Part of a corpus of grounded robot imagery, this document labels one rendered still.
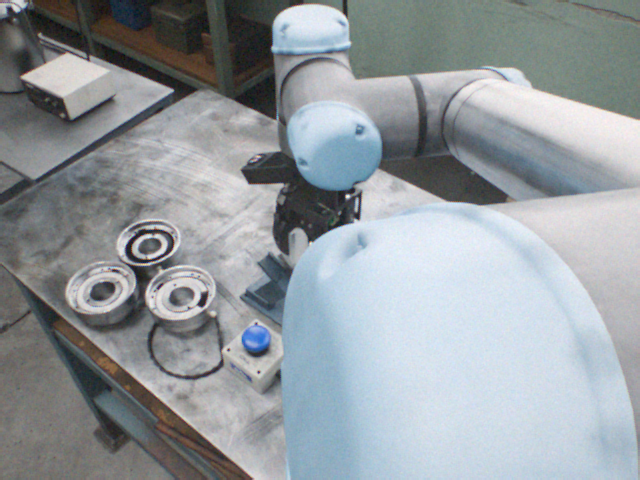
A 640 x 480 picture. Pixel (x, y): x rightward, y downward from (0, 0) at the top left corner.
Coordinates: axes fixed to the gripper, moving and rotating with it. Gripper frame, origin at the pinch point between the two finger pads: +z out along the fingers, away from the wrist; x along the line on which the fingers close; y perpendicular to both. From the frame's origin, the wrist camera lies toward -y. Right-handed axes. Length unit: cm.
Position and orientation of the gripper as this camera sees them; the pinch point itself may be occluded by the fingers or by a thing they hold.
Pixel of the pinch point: (301, 254)
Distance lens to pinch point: 81.4
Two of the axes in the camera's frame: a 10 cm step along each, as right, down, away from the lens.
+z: 0.0, 6.9, 7.2
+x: 6.3, -5.6, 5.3
